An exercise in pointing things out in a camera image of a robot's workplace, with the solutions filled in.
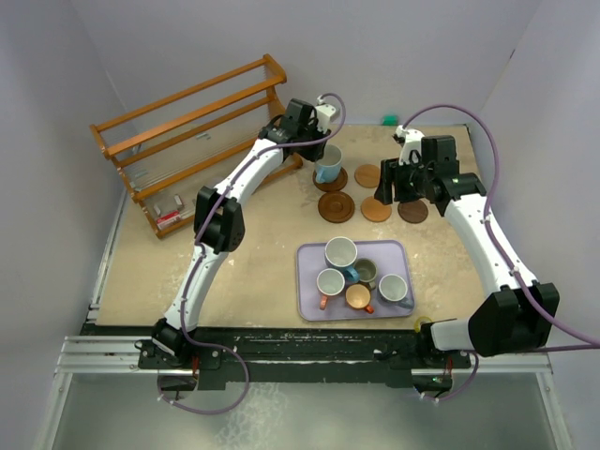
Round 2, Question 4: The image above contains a green object at wall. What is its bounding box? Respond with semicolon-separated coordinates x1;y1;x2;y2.
381;114;399;127

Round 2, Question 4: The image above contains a white mug grey-blue handle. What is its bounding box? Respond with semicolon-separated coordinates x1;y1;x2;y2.
378;274;414;309

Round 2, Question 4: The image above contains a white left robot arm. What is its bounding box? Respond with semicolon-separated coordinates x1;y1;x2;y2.
142;93;346;368

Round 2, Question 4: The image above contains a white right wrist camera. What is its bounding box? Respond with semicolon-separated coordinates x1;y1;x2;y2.
393;126;425;165

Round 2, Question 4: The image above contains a lavender plastic tray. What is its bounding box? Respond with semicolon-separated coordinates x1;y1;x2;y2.
295;240;417;323

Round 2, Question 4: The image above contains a red white staples box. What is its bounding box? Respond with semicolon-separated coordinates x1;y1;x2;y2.
156;210;182;231

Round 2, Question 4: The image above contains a white mug blue handle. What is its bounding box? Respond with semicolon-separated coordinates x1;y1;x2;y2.
324;236;359;283

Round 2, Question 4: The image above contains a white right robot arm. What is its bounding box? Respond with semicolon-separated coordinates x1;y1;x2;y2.
375;127;560;367

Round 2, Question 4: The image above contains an orange wooden shelf rack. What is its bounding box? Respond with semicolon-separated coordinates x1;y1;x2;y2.
90;54;287;238

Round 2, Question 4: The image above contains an aluminium frame rail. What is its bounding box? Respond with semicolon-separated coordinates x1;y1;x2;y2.
54;336;551;383

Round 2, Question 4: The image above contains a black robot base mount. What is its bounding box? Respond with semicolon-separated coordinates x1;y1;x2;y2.
135;327;472;391

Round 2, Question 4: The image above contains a white mug orange handle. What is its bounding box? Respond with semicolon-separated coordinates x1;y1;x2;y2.
316;268;346;310

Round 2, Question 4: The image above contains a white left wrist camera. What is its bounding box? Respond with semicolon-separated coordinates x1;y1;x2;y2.
315;95;339;132

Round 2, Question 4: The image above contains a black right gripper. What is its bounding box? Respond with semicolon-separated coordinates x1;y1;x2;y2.
375;155;433;205

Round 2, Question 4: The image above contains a large light blue mug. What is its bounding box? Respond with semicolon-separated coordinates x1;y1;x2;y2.
315;144;342;184

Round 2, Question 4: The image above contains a yellow tape roll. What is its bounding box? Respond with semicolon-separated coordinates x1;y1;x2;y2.
413;316;432;333

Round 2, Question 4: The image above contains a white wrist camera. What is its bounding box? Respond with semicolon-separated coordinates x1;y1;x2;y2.
315;95;339;132
393;126;425;165

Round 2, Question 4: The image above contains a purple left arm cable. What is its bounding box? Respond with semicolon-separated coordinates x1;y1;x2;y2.
157;92;347;416

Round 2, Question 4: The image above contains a light wooden coaster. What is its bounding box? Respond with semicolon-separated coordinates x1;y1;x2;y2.
360;196;392;223
354;164;381;188

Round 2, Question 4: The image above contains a ringed brown wooden coaster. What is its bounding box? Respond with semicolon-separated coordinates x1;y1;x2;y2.
312;163;350;192

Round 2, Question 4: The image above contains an olive green mug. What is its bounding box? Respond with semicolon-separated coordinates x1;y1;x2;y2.
353;258;378;291

